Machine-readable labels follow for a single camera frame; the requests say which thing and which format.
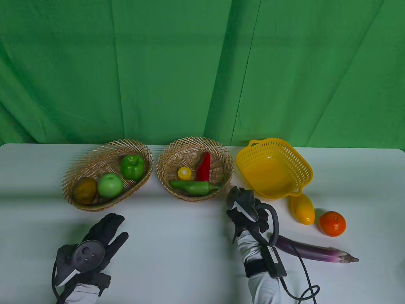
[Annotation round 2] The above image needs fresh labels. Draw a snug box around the person's left hand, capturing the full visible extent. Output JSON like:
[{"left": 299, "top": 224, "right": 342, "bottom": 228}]
[{"left": 56, "top": 213, "right": 129, "bottom": 296}]

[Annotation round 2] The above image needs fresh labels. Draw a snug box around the person's right hand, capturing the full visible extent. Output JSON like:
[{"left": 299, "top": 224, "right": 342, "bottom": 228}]
[{"left": 226, "top": 187, "right": 269, "bottom": 244}]

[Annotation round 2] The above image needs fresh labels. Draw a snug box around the green apple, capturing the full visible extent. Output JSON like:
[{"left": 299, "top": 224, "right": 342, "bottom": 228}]
[{"left": 97, "top": 173, "right": 124, "bottom": 199}]

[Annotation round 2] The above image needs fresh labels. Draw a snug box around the brown kiwi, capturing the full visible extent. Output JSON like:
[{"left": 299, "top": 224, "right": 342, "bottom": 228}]
[{"left": 74, "top": 177, "right": 98, "bottom": 205}]

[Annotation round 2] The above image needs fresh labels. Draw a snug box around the long green pepper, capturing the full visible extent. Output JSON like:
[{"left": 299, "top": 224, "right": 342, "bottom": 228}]
[{"left": 170, "top": 180, "right": 222, "bottom": 196}]

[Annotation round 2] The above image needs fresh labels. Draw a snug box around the round wicker basket container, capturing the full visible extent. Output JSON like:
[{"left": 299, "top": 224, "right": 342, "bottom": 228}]
[{"left": 156, "top": 136, "right": 235, "bottom": 202}]

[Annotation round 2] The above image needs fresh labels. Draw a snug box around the yellow plastic basket container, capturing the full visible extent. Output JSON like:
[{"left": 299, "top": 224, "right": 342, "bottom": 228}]
[{"left": 236, "top": 138, "right": 313, "bottom": 201}]

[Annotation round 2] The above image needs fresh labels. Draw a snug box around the green bell pepper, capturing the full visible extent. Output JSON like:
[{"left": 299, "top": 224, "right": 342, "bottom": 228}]
[{"left": 120, "top": 155, "right": 145, "bottom": 181}]

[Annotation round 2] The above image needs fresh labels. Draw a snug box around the yellow mango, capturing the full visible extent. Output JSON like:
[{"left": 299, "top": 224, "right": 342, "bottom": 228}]
[{"left": 290, "top": 194, "right": 315, "bottom": 225}]

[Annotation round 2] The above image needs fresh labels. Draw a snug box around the red chili pepper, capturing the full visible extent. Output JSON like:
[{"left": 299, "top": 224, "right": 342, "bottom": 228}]
[{"left": 196, "top": 151, "right": 211, "bottom": 182}]

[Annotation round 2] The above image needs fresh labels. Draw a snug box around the oval wicker basket container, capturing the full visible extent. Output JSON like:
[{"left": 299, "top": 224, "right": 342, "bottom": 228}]
[{"left": 62, "top": 139, "right": 154, "bottom": 212}]

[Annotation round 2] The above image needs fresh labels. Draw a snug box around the purple eggplant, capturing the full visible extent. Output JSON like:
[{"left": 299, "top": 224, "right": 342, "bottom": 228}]
[{"left": 275, "top": 235, "right": 359, "bottom": 264}]

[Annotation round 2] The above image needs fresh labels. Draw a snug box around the orange fruit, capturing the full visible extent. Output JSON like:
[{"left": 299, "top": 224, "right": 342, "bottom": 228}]
[{"left": 318, "top": 211, "right": 346, "bottom": 237}]

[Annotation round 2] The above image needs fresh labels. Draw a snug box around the person's right forearm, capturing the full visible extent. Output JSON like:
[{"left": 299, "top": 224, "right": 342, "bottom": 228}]
[{"left": 237, "top": 233, "right": 282, "bottom": 304}]

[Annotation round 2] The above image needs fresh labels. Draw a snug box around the person's left forearm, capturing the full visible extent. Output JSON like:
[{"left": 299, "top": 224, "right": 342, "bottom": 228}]
[{"left": 65, "top": 283, "right": 100, "bottom": 304}]

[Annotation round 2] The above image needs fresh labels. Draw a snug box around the black round right-hand tracker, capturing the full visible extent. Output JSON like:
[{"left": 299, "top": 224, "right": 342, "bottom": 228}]
[{"left": 227, "top": 186, "right": 260, "bottom": 222}]

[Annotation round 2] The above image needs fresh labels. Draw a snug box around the black round left-hand tracker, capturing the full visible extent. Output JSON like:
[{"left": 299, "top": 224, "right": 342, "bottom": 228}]
[{"left": 54, "top": 240, "right": 105, "bottom": 285}]

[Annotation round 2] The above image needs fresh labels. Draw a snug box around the green backdrop cloth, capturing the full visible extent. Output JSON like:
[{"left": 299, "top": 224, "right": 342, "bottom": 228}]
[{"left": 0, "top": 0, "right": 405, "bottom": 149}]

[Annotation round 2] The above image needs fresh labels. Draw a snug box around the black right wrist box strap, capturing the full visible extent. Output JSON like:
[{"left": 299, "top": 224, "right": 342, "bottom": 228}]
[{"left": 245, "top": 245, "right": 288, "bottom": 279}]

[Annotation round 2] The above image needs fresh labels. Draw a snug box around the black right glove cable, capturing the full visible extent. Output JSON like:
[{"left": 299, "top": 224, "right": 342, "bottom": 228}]
[{"left": 253, "top": 203, "right": 320, "bottom": 300}]

